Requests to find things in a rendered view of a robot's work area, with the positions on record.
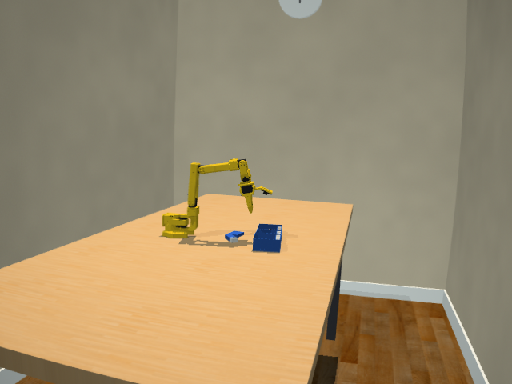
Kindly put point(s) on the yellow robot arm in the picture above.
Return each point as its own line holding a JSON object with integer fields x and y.
{"x": 173, "y": 221}

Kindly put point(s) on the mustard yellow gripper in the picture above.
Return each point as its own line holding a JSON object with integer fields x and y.
{"x": 247, "y": 190}

